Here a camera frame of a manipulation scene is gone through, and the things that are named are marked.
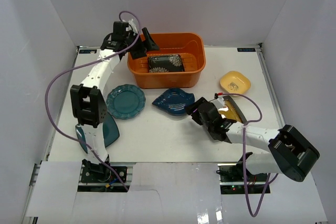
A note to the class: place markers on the blue leaf-shaped dish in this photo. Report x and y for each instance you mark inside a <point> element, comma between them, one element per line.
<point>173,101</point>

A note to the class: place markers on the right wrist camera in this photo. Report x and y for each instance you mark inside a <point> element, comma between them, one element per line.
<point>219,101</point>

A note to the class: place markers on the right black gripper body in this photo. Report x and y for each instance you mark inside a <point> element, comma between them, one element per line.
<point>205,124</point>

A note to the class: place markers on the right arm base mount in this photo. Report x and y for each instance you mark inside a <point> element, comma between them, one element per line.
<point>232,181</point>

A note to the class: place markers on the teal square plate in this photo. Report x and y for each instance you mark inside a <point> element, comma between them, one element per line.
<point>108,130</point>

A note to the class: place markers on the left blue corner label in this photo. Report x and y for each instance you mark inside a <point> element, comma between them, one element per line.
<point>87,51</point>

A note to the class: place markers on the teal scalloped round plate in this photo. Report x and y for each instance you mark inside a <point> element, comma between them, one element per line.
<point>125,101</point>

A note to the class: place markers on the blue corner label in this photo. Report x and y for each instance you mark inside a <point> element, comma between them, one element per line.
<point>246,49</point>
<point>87,51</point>

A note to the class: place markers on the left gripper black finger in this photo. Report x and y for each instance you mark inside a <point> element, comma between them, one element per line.
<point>138,51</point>
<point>148,42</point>

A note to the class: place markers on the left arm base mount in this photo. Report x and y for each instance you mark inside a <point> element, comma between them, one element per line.
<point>93,182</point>

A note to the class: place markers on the black amber square plate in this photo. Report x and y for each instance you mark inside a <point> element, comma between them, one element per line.
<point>232,111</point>

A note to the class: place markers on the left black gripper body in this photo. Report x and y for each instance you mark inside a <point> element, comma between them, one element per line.
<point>139,50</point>

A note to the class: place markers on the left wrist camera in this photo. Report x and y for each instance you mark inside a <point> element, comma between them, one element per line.
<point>132,27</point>

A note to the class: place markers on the black floral square plate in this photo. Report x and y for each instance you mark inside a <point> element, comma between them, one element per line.
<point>166,63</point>

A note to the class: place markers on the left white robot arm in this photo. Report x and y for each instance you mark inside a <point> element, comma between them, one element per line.
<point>87,101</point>

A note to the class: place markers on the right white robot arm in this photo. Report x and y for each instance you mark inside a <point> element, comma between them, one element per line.
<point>285,150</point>

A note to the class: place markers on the orange plastic bin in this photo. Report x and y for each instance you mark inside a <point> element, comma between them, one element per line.
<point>191,49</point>

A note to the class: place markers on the right blue corner label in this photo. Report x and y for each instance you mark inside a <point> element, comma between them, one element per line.
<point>246,49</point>

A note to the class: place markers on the small yellow square dish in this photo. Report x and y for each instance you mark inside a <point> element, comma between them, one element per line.
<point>234,82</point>

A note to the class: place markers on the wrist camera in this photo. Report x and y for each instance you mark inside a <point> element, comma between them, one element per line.
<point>132,27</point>
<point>219,101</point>

